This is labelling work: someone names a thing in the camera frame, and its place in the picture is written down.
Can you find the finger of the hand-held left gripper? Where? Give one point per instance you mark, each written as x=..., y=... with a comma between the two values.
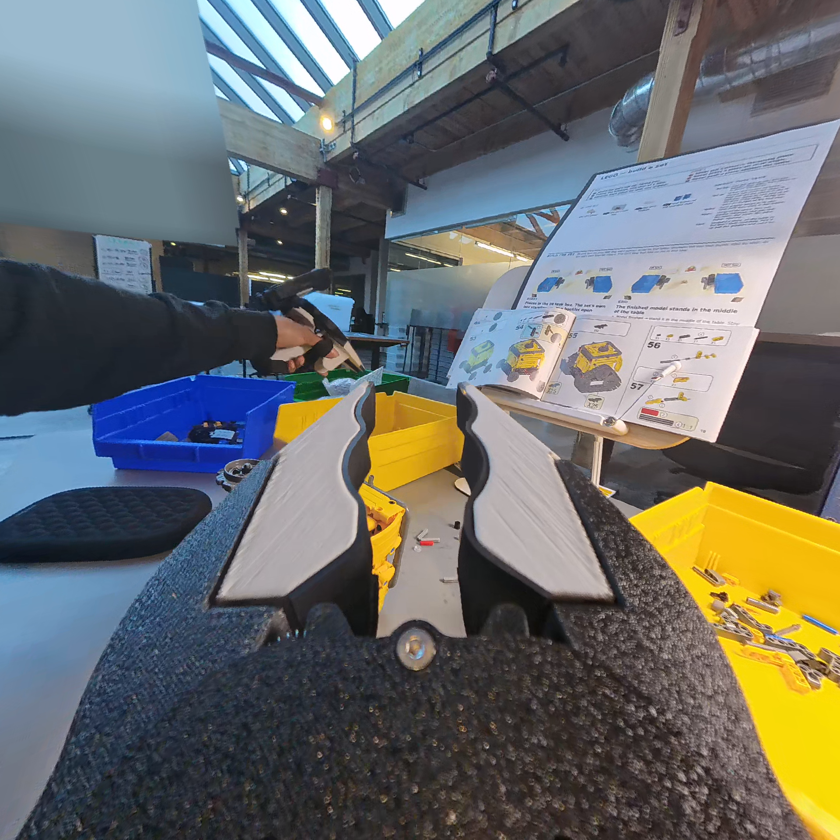
x=344, y=351

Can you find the background wooden desk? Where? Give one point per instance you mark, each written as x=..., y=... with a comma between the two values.
x=380, y=340

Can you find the person's left hand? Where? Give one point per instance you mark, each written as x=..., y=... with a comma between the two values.
x=295, y=331

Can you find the cluster of coloured brick parts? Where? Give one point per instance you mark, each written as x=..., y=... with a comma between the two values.
x=748, y=623

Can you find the instruction manual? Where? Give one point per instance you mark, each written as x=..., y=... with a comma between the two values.
x=590, y=367

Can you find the black office chair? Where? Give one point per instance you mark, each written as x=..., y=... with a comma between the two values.
x=774, y=420

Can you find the pale grey desk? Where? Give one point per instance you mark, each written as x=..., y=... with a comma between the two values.
x=65, y=623

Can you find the rounded wooden board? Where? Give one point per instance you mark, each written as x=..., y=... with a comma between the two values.
x=502, y=289

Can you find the white printed instruction sheet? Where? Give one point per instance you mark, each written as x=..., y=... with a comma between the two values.
x=689, y=229

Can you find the white plastic bags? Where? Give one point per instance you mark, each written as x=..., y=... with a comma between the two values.
x=348, y=384

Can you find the blue storage bin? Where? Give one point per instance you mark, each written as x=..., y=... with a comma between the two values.
x=164, y=400

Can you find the large yellow storage bin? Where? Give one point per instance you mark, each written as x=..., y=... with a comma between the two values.
x=413, y=446

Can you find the pile of small brick parts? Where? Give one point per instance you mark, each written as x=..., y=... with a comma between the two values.
x=426, y=541

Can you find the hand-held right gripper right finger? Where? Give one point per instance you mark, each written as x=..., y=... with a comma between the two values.
x=531, y=525

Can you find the yellow brick toy truck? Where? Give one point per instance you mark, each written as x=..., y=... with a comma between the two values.
x=384, y=525

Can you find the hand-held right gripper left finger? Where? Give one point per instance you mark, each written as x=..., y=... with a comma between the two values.
x=302, y=518

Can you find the white printed notice board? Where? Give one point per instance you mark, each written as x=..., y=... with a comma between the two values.
x=124, y=262

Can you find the silver ventilation duct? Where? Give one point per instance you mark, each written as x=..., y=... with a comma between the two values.
x=754, y=59

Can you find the green storage bin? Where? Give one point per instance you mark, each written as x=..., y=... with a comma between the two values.
x=308, y=387

